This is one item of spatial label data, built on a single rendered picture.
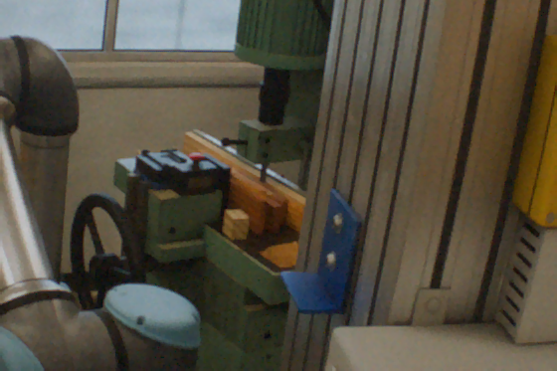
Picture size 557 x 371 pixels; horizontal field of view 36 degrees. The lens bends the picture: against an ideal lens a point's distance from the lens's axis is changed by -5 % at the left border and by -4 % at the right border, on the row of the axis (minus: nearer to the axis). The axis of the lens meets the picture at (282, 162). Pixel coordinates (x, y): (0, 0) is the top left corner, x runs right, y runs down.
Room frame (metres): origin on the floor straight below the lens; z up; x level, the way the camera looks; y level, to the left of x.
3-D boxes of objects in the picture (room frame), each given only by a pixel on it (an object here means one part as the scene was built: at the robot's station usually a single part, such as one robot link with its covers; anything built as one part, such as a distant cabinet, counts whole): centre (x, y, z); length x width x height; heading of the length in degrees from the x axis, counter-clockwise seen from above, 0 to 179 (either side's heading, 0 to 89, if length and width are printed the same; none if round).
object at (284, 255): (1.45, -0.04, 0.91); 0.10 x 0.07 x 0.02; 129
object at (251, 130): (1.69, 0.02, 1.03); 0.14 x 0.07 x 0.09; 129
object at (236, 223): (1.50, 0.07, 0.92); 0.04 x 0.03 x 0.04; 29
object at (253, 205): (1.62, 0.10, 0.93); 0.25 x 0.01 x 0.07; 39
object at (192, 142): (1.71, 0.03, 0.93); 0.60 x 0.02 x 0.05; 39
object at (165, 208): (1.57, 0.20, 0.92); 0.15 x 0.13 x 0.09; 39
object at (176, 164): (1.57, 0.20, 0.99); 0.13 x 0.11 x 0.06; 39
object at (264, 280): (1.63, 0.13, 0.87); 0.61 x 0.30 x 0.06; 39
